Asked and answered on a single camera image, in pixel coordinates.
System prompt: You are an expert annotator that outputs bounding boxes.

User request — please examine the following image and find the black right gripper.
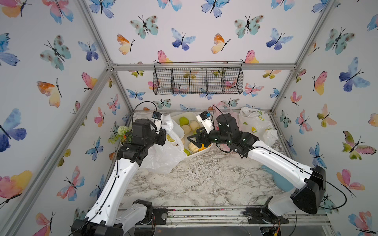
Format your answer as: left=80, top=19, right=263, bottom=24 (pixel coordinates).
left=187, top=125, right=233, bottom=148

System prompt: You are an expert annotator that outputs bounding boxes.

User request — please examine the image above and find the clear white plastic bag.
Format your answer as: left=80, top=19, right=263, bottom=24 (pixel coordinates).
left=141, top=114, right=187, bottom=174

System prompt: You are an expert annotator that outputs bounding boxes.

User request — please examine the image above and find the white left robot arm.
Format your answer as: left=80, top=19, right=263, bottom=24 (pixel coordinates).
left=70, top=112, right=166, bottom=236

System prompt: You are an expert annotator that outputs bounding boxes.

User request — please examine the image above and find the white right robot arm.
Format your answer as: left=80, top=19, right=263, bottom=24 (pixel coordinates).
left=188, top=111, right=326, bottom=221

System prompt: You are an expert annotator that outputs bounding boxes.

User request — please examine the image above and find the beige pear lower right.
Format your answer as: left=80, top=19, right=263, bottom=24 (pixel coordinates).
left=188, top=142, right=199, bottom=153

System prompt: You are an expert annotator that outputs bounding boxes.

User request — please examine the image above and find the beige pear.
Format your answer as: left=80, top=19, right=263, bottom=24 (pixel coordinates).
left=188, top=142, right=199, bottom=153
left=189, top=121, right=200, bottom=131
left=181, top=124, right=192, bottom=135

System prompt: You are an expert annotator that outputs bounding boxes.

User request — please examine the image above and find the beige pear top right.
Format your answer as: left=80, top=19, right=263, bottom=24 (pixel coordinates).
left=189, top=121, right=200, bottom=131

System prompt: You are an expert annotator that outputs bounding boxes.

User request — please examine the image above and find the potted flower plant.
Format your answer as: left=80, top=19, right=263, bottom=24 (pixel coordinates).
left=108, top=126, right=133, bottom=145

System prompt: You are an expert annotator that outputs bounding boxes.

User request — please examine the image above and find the beige pear centre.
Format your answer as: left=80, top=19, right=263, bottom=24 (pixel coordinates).
left=181, top=124, right=192, bottom=135

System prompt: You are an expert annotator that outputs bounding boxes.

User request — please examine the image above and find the green pear bottom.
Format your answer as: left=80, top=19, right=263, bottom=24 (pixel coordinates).
left=184, top=148, right=191, bottom=156

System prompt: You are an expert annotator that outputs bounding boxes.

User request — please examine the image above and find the green pear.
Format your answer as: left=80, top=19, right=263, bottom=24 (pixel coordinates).
left=184, top=148, right=191, bottom=156
left=179, top=117, right=190, bottom=126

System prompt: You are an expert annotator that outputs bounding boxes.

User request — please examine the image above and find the white rectangular tray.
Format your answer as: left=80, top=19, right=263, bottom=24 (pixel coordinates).
left=172, top=112, right=213, bottom=158

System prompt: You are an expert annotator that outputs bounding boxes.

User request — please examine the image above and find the green pear top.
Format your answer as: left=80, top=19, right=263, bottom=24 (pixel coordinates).
left=179, top=117, right=190, bottom=126

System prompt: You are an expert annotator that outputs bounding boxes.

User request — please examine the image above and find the pink plastic bag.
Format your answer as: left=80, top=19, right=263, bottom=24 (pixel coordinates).
left=212, top=105, right=241, bottom=153

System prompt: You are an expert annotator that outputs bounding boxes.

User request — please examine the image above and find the lemon print plastic bag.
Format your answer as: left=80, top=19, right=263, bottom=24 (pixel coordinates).
left=239, top=107, right=278, bottom=146

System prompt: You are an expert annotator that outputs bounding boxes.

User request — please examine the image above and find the light blue dustpan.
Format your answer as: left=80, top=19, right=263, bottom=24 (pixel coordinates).
left=262, top=165, right=294, bottom=192

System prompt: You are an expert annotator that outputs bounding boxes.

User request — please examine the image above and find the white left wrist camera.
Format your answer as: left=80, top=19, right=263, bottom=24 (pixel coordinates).
left=152, top=111, right=163, bottom=132

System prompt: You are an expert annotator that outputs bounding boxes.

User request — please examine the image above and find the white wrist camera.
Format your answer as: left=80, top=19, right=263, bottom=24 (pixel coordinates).
left=152, top=111, right=163, bottom=132
left=196, top=111, right=214, bottom=134

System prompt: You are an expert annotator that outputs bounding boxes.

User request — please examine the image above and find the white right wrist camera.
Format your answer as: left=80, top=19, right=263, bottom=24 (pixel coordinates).
left=196, top=111, right=214, bottom=134

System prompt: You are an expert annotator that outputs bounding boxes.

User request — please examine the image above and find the black wire wall basket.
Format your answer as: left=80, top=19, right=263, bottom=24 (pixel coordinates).
left=150, top=61, right=244, bottom=95

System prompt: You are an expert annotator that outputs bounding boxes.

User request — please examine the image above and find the aluminium front rail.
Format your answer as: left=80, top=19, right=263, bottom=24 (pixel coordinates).
left=158, top=206, right=331, bottom=227

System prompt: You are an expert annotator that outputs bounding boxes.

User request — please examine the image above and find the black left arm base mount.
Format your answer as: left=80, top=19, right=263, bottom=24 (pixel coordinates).
left=133, top=199, right=168, bottom=225

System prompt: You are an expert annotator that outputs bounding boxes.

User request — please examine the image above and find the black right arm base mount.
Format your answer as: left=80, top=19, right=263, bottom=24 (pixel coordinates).
left=242, top=197, right=289, bottom=224

